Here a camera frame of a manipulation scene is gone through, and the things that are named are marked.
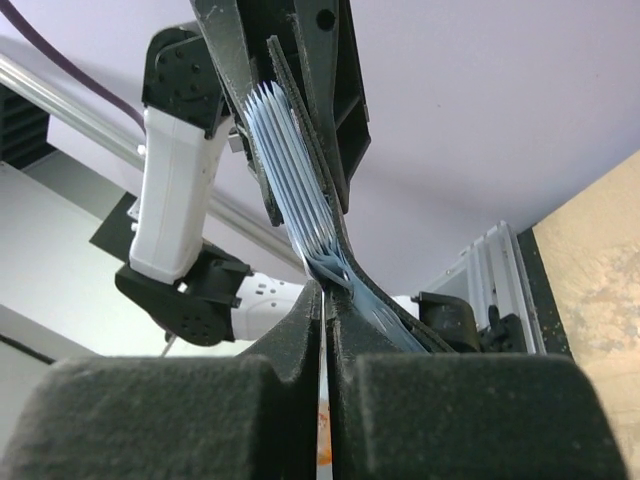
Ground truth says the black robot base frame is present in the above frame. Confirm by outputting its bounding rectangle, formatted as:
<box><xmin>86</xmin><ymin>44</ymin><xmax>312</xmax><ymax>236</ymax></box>
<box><xmin>426</xmin><ymin>221</ymin><xmax>572</xmax><ymax>357</ymax></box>

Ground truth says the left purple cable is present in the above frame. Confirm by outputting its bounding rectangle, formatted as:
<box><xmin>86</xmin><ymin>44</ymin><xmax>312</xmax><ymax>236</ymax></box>
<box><xmin>0</xmin><ymin>0</ymin><xmax>147</xmax><ymax>135</ymax></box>

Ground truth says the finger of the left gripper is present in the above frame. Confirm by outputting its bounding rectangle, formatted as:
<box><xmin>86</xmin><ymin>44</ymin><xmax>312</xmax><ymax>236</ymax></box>
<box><xmin>287</xmin><ymin>0</ymin><xmax>371</xmax><ymax>210</ymax></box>
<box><xmin>191</xmin><ymin>0</ymin><xmax>283</xmax><ymax>226</ymax></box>

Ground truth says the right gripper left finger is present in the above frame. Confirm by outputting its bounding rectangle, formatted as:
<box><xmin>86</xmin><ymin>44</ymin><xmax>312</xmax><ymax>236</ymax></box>
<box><xmin>1</xmin><ymin>282</ymin><xmax>320</xmax><ymax>479</ymax></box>

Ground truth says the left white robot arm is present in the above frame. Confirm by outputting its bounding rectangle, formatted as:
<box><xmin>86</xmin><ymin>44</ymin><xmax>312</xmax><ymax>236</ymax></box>
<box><xmin>115</xmin><ymin>1</ymin><xmax>371</xmax><ymax>346</ymax></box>

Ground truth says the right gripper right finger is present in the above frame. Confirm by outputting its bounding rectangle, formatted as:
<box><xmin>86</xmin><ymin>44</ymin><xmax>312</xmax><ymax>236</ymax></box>
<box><xmin>326</xmin><ymin>292</ymin><xmax>628</xmax><ymax>479</ymax></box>

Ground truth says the silver credit card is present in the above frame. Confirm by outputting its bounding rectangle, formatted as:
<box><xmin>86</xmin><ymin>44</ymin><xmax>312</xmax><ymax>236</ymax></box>
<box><xmin>317</xmin><ymin>293</ymin><xmax>332</xmax><ymax>470</ymax></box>

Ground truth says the black card holder wallet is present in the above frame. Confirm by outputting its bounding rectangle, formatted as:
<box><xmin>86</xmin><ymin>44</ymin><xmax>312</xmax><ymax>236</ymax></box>
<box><xmin>244</xmin><ymin>36</ymin><xmax>453</xmax><ymax>353</ymax></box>

